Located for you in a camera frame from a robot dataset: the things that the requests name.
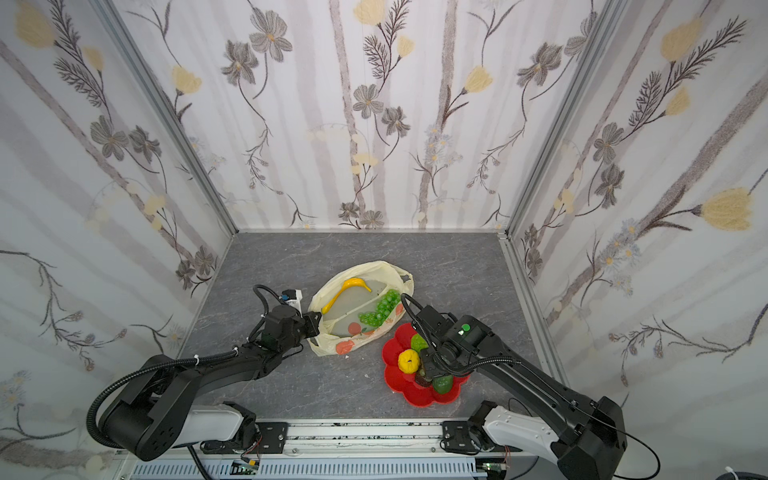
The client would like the dark brown fake fruit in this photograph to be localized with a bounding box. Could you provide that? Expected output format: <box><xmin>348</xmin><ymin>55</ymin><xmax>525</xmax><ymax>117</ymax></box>
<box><xmin>414</xmin><ymin>370</ymin><xmax>431</xmax><ymax>388</ymax></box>

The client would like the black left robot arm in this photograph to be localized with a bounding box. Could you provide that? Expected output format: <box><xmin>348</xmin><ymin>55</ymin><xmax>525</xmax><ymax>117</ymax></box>
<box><xmin>86</xmin><ymin>284</ymin><xmax>322</xmax><ymax>461</ymax></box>

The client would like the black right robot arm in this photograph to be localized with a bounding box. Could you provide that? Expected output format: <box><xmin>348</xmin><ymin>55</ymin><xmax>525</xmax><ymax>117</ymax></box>
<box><xmin>401</xmin><ymin>294</ymin><xmax>645</xmax><ymax>479</ymax></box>

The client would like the bright green fake fruit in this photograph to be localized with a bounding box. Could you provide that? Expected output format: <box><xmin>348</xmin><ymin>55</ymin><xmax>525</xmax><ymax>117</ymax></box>
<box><xmin>410</xmin><ymin>334</ymin><xmax>428</xmax><ymax>353</ymax></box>

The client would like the yellow fake banana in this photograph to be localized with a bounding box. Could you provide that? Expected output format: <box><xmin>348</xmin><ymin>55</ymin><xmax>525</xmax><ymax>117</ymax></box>
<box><xmin>321</xmin><ymin>277</ymin><xmax>372</xmax><ymax>315</ymax></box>

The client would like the red flower-shaped plastic bowl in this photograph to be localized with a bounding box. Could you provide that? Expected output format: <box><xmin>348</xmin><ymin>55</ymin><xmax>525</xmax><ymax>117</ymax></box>
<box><xmin>381</xmin><ymin>324</ymin><xmax>469</xmax><ymax>408</ymax></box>

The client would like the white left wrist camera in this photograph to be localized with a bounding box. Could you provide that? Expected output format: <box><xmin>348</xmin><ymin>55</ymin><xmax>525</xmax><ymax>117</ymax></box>
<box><xmin>280</xmin><ymin>289</ymin><xmax>303</xmax><ymax>313</ymax></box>

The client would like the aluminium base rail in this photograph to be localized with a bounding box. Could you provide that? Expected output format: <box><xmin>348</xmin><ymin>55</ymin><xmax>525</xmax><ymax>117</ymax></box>
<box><xmin>113</xmin><ymin>416</ymin><xmax>619</xmax><ymax>480</ymax></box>

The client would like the green fake grape bunch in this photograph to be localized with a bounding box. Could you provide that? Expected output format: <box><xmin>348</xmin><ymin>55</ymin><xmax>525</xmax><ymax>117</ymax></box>
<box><xmin>358</xmin><ymin>289</ymin><xmax>400</xmax><ymax>329</ymax></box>

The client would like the pale yellow plastic bag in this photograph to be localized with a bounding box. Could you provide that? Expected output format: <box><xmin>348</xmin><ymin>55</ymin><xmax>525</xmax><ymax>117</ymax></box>
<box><xmin>308</xmin><ymin>261</ymin><xmax>415</xmax><ymax>357</ymax></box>

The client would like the yellow fake lemon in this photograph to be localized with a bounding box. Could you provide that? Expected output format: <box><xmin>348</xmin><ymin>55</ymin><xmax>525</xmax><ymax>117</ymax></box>
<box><xmin>397</xmin><ymin>349</ymin><xmax>421</xmax><ymax>375</ymax></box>

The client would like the dark green fake fruit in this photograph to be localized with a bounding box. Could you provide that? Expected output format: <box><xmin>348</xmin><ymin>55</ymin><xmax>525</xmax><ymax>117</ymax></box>
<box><xmin>431</xmin><ymin>375</ymin><xmax>454</xmax><ymax>395</ymax></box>

